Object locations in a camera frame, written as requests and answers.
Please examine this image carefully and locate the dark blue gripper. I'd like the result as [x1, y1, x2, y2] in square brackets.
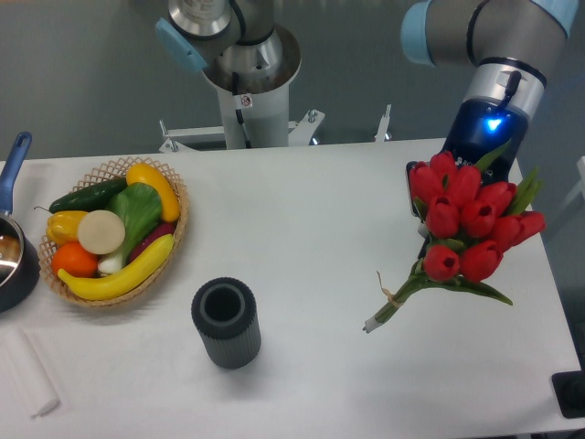
[406, 99, 528, 217]

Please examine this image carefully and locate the red tulip bouquet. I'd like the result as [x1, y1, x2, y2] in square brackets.
[363, 145, 547, 333]

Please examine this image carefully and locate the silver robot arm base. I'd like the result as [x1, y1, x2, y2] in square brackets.
[155, 1, 302, 149]

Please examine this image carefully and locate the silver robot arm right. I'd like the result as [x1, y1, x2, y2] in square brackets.
[400, 1, 579, 184]

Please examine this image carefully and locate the dark grey ribbed vase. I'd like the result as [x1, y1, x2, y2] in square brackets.
[191, 277, 261, 369]

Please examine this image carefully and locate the purple eggplant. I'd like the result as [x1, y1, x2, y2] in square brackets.
[127, 222, 176, 263]

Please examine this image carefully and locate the yellow squash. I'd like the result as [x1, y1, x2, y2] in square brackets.
[126, 163, 180, 222]

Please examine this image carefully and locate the green bok choy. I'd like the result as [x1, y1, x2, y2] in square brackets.
[98, 183, 162, 277]

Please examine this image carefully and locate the black device at edge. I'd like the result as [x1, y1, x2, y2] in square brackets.
[551, 370, 584, 419]

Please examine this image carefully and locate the yellow banana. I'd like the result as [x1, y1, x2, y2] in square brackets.
[58, 234, 175, 302]

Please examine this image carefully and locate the woven wicker basket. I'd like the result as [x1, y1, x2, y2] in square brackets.
[37, 157, 189, 306]

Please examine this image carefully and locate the green cucumber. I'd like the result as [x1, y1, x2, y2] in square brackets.
[35, 177, 127, 214]

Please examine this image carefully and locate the orange fruit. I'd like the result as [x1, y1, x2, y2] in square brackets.
[50, 242, 99, 278]

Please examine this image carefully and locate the yellow bell pepper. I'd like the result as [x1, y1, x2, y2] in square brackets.
[46, 210, 88, 245]

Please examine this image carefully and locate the white folded cloth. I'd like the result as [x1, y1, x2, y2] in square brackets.
[3, 328, 60, 419]

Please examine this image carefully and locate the white metal mounting frame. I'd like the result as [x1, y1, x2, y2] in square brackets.
[159, 103, 392, 154]

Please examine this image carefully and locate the blue handled saucepan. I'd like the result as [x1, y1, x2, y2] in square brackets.
[1, 132, 40, 313]

